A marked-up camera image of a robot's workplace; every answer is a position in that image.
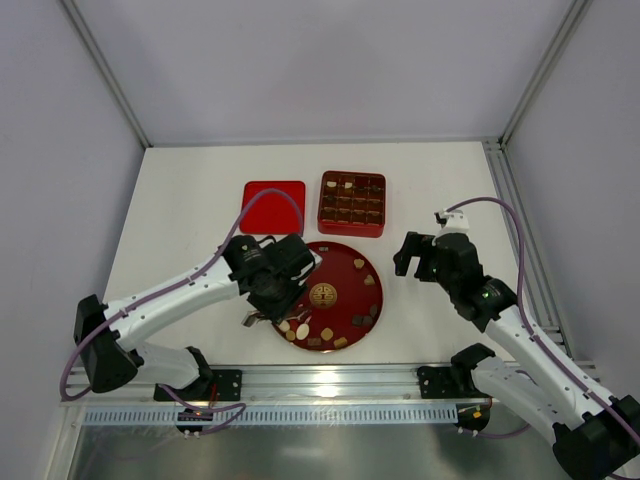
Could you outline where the red tin lid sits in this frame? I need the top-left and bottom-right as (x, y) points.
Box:
(239, 180), (306, 235)

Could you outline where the red chocolate box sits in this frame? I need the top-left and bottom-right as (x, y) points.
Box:
(317, 170), (386, 238)

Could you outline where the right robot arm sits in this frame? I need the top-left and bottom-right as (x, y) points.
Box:
(393, 210), (639, 479)

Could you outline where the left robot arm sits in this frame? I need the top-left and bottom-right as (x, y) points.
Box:
(74, 234), (322, 401)

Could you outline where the white oval chocolate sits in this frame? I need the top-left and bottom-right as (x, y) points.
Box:
(295, 324), (309, 341)

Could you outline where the tan fluted chocolate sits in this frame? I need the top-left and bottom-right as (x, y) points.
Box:
(321, 328), (333, 341)

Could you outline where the round red tray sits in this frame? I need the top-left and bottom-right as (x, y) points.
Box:
(274, 241), (384, 353)

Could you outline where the aluminium front rail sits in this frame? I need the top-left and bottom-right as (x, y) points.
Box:
(59, 362), (516, 407)

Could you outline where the right side rail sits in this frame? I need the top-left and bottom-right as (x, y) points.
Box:
(482, 139), (562, 332)

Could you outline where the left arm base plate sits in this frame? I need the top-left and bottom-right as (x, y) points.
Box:
(153, 368), (243, 402)

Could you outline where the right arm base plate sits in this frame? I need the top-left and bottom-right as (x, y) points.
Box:
(416, 365), (487, 400)

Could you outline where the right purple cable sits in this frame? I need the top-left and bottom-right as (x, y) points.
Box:
(442, 196), (640, 479)

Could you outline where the purple cable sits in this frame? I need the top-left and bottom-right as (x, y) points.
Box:
(442, 196), (640, 479)
(58, 187), (305, 435)

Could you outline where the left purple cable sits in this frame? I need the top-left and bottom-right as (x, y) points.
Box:
(58, 187), (305, 435)

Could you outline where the slotted cable duct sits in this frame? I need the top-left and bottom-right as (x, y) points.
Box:
(83, 403), (458, 428)

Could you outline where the right frame post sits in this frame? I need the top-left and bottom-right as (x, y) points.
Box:
(498, 0), (593, 149)

